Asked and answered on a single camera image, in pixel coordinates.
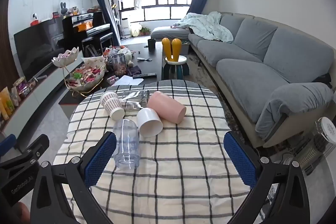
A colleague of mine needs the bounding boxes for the white paper sheet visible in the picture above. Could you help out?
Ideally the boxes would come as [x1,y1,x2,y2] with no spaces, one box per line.
[113,75,144,86]

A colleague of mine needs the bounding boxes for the clear plastic bottle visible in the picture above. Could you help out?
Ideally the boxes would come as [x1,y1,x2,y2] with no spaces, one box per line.
[113,119,140,169]

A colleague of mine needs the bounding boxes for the clear glass cup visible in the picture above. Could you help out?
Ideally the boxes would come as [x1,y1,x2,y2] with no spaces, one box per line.
[121,90,150,111]

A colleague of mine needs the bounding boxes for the light blue blanket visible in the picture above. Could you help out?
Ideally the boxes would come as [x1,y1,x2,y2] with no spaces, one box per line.
[173,11,234,43]

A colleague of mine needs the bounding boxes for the black piano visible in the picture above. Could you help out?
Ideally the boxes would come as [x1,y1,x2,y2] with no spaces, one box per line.
[62,11,114,48]

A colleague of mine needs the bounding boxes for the black piano bench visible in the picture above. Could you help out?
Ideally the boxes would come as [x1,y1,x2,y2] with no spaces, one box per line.
[81,32,114,56]

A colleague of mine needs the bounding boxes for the yellow snack packets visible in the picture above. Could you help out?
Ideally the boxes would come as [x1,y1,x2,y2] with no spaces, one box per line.
[0,87,21,120]

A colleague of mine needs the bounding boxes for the grey television cabinet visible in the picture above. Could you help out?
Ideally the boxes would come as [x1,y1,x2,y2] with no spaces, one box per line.
[0,64,87,135]

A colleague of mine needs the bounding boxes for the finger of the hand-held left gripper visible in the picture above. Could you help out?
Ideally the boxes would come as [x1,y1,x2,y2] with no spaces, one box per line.
[0,134,17,157]
[0,134,50,174]

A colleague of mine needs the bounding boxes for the clear snack jar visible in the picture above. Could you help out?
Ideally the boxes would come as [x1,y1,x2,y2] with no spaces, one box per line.
[112,53,127,76]

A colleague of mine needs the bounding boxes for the grey sofa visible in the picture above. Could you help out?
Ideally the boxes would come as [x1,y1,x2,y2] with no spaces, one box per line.
[150,12,335,148]

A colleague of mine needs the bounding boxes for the black television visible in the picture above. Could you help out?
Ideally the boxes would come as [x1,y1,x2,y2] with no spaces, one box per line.
[14,18,65,81]

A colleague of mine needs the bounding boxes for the yellow rabbit-ear stool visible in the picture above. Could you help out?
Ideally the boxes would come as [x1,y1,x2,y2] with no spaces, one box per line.
[161,38,190,80]

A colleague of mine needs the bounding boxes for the checked tablecloth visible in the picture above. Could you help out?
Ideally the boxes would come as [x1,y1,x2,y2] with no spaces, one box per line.
[52,80,251,224]

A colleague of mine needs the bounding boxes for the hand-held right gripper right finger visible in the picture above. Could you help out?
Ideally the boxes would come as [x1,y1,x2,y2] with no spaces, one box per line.
[224,131,311,224]

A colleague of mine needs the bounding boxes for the plush toy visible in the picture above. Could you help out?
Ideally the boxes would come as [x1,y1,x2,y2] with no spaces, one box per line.
[123,47,135,67]

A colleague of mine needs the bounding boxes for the white cup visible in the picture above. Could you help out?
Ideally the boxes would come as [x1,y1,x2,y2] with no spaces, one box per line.
[136,108,163,138]

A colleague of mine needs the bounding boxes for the person's left hand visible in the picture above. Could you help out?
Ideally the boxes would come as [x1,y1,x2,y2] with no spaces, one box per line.
[16,202,31,223]

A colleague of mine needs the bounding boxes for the electric heater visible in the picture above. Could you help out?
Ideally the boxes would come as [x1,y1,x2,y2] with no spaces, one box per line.
[282,132,336,176]

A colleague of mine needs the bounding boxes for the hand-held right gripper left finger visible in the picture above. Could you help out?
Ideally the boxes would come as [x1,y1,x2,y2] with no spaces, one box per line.
[30,132,117,224]

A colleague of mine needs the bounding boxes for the white air purifier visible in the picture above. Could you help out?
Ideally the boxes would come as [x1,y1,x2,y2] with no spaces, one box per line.
[120,18,131,38]

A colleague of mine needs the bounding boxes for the dark coffee table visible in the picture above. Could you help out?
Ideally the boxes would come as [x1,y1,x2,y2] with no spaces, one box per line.
[58,42,163,106]

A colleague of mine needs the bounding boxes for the pink cup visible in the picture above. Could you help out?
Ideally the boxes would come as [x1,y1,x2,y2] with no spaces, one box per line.
[147,91,187,124]

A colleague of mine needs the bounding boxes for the white tiered candy dish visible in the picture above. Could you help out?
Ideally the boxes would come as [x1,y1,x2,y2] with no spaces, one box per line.
[52,47,107,97]

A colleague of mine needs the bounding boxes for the white round fan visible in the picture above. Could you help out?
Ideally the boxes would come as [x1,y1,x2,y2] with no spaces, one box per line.
[314,117,336,146]

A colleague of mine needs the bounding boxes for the patterned paper cup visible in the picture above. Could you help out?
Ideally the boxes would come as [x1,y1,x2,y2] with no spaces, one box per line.
[100,91,125,120]

